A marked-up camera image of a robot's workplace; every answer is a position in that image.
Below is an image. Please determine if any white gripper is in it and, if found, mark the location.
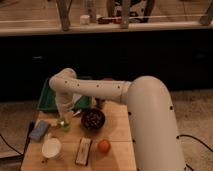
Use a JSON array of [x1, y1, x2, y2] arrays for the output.
[[55, 93, 74, 118]]

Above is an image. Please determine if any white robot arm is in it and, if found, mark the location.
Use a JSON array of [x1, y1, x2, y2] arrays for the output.
[[49, 68, 186, 171]]

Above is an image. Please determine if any green plastic cup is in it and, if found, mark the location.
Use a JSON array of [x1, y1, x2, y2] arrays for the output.
[[57, 118, 70, 132]]

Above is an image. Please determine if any green plastic tray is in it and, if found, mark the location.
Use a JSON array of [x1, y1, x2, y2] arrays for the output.
[[37, 79, 92, 113]]

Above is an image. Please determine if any dark bowl with food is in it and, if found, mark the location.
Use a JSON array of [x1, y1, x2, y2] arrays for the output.
[[81, 108, 105, 130]]

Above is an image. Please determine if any blue sponge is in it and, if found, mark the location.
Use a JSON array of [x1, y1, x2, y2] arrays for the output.
[[29, 120, 50, 141]]

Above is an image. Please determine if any orange fruit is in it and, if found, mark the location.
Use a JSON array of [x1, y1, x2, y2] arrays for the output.
[[97, 139, 111, 154]]

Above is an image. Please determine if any white container on shelf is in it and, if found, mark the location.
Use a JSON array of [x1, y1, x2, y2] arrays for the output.
[[80, 15, 90, 25]]

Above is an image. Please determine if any red object on shelf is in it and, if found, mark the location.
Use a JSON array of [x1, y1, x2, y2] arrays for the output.
[[97, 17, 121, 24]]

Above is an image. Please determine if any black cable left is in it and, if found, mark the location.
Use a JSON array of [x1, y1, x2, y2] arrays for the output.
[[0, 121, 36, 158]]

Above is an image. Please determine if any black cable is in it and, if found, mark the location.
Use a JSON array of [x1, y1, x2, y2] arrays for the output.
[[177, 133, 213, 171], [0, 121, 36, 158]]

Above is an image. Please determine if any black cable right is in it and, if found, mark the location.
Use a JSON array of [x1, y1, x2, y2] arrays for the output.
[[177, 133, 213, 171]]

